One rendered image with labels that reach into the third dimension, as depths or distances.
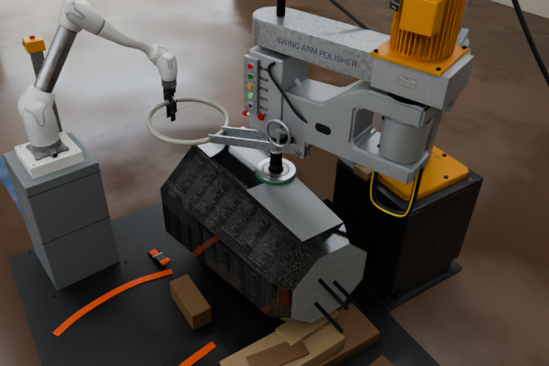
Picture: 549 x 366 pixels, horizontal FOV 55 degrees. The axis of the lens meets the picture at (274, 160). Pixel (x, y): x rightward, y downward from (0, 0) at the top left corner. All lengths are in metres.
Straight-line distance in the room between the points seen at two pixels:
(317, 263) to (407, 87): 0.92
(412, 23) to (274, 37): 0.67
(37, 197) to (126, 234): 0.88
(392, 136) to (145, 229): 2.10
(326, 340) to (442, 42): 1.62
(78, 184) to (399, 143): 1.78
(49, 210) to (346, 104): 1.74
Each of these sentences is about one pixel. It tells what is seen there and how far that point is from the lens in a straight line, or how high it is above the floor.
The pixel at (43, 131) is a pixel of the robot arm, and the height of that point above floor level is 1.02.
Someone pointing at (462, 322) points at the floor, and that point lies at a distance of 3.39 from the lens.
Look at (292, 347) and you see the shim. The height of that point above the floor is 0.22.
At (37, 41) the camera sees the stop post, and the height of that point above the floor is 1.08.
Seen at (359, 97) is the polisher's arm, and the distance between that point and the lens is 2.19.
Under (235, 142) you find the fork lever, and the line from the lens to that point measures 2.83.
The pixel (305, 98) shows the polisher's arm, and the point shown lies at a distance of 2.36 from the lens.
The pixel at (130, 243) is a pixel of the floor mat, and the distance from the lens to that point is 3.67.
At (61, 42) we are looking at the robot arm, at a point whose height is 1.37.
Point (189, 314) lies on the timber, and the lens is 3.06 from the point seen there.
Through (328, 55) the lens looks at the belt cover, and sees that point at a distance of 2.18.
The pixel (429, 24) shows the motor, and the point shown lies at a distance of 1.88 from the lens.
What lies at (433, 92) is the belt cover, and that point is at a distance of 2.00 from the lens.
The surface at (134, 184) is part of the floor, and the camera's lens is 4.19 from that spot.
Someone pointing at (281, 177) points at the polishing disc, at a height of 0.85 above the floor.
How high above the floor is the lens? 2.52
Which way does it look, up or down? 35 degrees down
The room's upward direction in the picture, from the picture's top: 2 degrees clockwise
